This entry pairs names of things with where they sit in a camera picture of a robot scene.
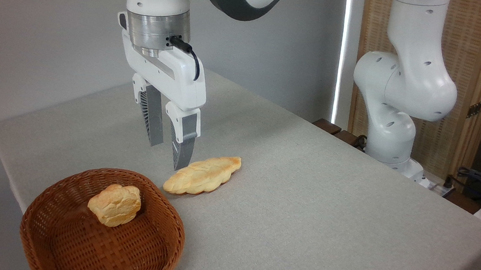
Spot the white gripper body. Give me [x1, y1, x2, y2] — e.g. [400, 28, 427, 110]
[109, 10, 215, 114]

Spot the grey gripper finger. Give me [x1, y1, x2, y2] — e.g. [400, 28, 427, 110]
[159, 100, 204, 173]
[125, 72, 170, 148]

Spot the long golden bread loaf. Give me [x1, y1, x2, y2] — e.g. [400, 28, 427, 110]
[162, 150, 243, 201]

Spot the small round bread roll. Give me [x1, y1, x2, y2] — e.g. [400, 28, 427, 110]
[85, 181, 144, 230]

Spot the brown woven wicker basket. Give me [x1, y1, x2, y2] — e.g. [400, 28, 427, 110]
[15, 159, 192, 270]

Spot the grey tablecloth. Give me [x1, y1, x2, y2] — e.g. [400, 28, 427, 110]
[0, 50, 481, 270]

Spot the dark wooden block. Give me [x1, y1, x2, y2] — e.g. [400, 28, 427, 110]
[332, 128, 364, 148]
[311, 117, 344, 137]

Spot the wooden rattan folding screen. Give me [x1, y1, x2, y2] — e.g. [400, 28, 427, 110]
[343, 0, 481, 190]

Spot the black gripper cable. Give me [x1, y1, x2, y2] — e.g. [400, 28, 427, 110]
[165, 34, 204, 82]

